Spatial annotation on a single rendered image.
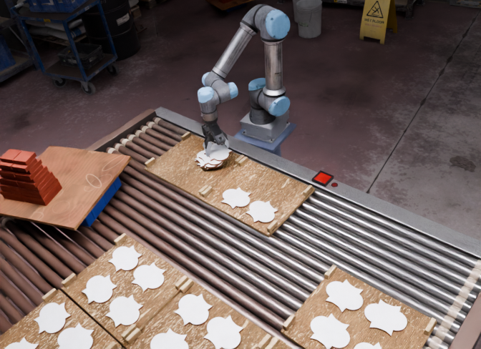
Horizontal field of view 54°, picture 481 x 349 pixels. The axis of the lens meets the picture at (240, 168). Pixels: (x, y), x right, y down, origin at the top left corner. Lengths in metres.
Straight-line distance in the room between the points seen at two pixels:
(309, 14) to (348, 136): 1.96
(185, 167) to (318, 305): 1.03
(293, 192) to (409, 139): 2.05
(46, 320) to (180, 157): 1.03
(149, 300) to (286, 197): 0.76
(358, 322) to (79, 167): 1.51
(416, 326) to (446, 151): 2.40
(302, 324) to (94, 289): 0.83
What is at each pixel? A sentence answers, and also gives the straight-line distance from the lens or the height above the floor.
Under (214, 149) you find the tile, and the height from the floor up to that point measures 1.00.
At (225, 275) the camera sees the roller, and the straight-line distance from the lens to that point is 1.95.
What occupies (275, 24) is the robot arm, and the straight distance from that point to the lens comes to 2.23.
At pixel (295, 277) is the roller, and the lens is 1.92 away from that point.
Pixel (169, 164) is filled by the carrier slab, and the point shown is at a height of 0.94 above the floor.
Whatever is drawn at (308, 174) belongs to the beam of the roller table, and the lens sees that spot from 2.33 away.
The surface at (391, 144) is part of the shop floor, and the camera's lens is 4.05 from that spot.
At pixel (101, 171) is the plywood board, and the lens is 2.42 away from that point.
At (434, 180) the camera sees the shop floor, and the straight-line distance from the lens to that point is 3.75.
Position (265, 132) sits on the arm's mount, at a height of 0.93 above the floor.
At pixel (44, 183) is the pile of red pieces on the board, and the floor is 1.14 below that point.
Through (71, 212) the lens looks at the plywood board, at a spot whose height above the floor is 1.04.
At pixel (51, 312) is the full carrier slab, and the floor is 0.95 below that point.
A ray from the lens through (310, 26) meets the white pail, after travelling 5.69.
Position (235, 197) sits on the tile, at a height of 0.95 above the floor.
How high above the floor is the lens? 2.45
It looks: 40 degrees down
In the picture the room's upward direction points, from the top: 9 degrees counter-clockwise
